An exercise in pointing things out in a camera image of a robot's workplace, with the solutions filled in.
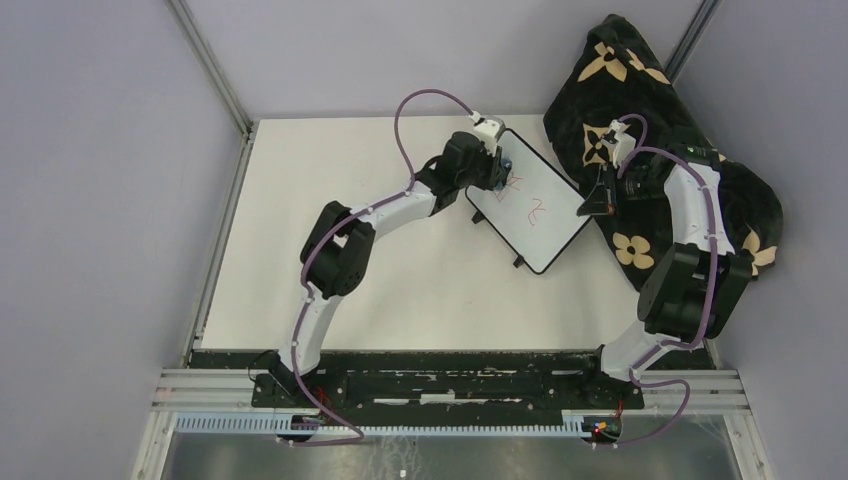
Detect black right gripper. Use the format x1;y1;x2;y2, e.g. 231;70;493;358
578;160;666;215

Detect blue black eraser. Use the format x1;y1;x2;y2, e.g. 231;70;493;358
493;157;512;192

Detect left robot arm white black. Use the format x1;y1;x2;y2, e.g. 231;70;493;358
269;128;512;407

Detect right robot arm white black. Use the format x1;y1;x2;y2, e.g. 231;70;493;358
577;141;752;408

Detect black blanket cream flowers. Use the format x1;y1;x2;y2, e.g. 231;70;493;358
543;14;784;290

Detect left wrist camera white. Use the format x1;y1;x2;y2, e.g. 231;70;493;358
469;110;506;156

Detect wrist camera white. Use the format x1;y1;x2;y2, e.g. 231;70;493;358
601;120;636;169
469;110;506;156

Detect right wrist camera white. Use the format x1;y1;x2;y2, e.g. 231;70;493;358
601;120;636;169

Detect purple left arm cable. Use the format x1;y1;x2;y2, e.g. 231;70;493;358
289;89;478;448

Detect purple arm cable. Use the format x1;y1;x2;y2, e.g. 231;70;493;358
289;89;478;448
589;113;720;449

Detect white whiteboard black frame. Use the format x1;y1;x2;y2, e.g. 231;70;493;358
465;128;589;275

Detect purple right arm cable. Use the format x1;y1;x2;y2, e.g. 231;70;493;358
589;113;720;449

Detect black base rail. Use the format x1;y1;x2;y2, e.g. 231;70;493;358
188;349;717;429

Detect light blue cable duct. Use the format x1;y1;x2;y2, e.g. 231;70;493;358
173;413;588;438

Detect aluminium frame rails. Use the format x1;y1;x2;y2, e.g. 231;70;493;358
131;0;776;480

